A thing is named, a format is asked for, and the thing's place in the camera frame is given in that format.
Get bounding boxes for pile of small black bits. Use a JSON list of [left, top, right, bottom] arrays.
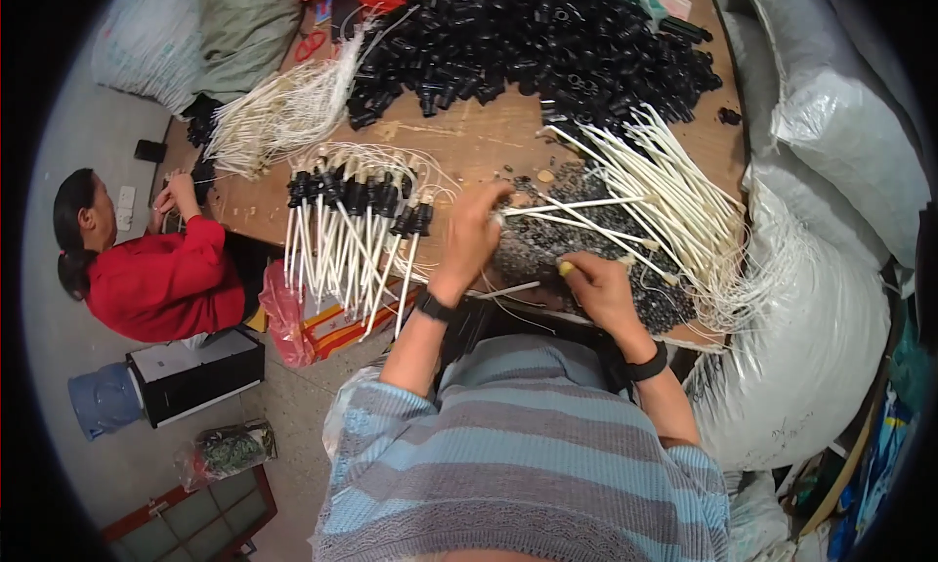
[[487, 159, 699, 336]]

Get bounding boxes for white printed sack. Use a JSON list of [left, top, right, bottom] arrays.
[[90, 0, 210, 116]]

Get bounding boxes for red scissors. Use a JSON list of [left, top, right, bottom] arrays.
[[295, 28, 328, 63]]

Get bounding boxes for row of black-capped white tubes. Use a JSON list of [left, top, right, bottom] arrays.
[[282, 143, 459, 343]]

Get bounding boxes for single white tube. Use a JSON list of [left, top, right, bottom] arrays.
[[502, 194, 658, 219]]

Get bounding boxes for large white plastic sack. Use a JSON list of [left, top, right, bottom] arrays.
[[682, 173, 894, 474]]

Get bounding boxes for orange printed carton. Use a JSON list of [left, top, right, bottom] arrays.
[[300, 280, 422, 364]]

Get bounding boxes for blue water bottle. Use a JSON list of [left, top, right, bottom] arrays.
[[68, 362, 145, 442]]

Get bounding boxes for heap of colourful clutter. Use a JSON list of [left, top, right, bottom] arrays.
[[777, 320, 932, 562]]

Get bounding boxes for person's right hand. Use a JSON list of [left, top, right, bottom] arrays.
[[557, 251, 658, 352]]

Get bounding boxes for short white tube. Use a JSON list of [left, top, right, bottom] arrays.
[[475, 281, 542, 301]]

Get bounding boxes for heap of black caps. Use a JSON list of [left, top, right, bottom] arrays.
[[346, 0, 725, 132]]

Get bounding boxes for white woven sack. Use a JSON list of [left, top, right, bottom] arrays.
[[722, 0, 932, 270]]

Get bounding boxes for black wrist band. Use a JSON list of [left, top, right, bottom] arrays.
[[415, 288, 457, 324], [623, 340, 670, 384]]

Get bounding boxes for bundle of white wired tubes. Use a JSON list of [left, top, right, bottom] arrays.
[[204, 5, 422, 182], [538, 104, 778, 336]]

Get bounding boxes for black and white box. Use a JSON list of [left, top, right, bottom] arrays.
[[126, 327, 267, 430]]

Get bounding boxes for clear bag of green stuff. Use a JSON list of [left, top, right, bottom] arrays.
[[174, 418, 278, 493]]

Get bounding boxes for person's body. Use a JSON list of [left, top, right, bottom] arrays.
[[311, 333, 732, 562]]

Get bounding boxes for red framed glass door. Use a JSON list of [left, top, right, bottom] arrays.
[[101, 465, 278, 562]]

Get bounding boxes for person's left hand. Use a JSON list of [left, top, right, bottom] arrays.
[[427, 181, 515, 308]]

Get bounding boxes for green sack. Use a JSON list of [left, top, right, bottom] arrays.
[[192, 0, 305, 107]]

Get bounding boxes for red plastic bag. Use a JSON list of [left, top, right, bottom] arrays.
[[258, 260, 318, 369]]

